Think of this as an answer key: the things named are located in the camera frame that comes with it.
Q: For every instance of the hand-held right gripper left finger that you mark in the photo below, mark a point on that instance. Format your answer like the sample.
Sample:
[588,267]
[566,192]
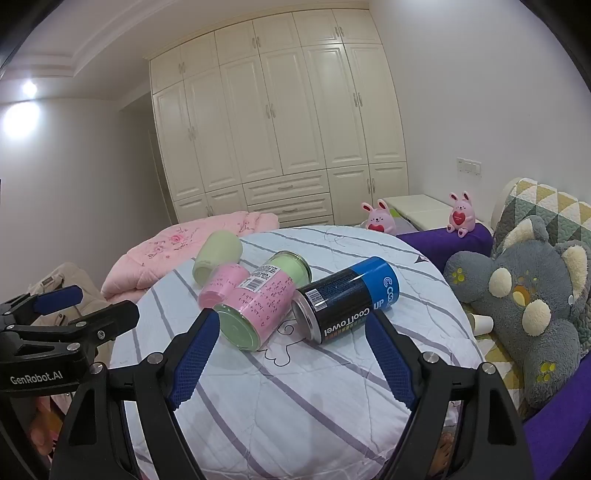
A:
[191,364]

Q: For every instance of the green glass cup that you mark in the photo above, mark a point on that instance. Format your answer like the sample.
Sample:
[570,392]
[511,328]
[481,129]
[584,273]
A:
[293,267]

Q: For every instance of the white wall switch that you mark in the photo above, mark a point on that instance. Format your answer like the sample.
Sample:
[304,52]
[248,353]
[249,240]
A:
[469,166]

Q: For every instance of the white paper cup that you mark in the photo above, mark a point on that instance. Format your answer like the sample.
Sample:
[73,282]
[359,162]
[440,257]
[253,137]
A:
[482,323]

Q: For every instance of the pink bunny toy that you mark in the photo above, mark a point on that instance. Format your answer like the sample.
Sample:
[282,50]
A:
[379,219]
[461,214]

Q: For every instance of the pink floral quilt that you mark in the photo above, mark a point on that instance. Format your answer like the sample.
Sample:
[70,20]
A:
[152,258]

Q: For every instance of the white striped quilt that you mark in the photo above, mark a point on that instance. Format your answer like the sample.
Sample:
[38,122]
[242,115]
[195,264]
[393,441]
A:
[323,392]

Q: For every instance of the small pink cup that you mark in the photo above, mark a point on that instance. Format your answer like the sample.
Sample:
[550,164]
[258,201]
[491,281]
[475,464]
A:
[221,286]

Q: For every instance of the cream wardrobe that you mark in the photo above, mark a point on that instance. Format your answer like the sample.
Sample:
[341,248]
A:
[277,115]

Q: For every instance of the beige clothing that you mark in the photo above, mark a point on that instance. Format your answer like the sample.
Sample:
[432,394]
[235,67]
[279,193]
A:
[69,277]

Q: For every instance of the yellow patterned bed mat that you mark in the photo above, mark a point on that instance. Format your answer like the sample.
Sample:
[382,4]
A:
[503,364]

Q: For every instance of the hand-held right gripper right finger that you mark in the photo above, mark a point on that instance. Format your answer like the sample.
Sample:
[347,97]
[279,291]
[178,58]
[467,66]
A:
[390,364]

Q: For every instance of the pale green cup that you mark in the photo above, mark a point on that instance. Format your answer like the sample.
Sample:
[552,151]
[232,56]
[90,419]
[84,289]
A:
[217,251]

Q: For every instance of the grey plush koala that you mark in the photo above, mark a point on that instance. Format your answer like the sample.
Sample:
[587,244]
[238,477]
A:
[554,286]

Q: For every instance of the patchwork quilted headboard cover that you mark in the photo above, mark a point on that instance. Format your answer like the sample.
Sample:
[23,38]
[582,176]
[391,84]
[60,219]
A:
[545,203]

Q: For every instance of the white bedside cabinet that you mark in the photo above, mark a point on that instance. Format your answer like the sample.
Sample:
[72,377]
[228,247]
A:
[415,207]

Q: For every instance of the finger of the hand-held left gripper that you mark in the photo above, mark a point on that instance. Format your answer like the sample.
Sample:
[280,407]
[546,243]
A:
[106,318]
[57,297]

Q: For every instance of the green cup with pink label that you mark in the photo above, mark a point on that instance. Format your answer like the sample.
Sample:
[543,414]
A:
[263,304]

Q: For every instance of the ceiling spotlight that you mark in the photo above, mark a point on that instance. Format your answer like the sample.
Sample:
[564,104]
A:
[29,87]

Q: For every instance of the blue and black can cup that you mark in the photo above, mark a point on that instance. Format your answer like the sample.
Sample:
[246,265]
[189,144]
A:
[341,295]

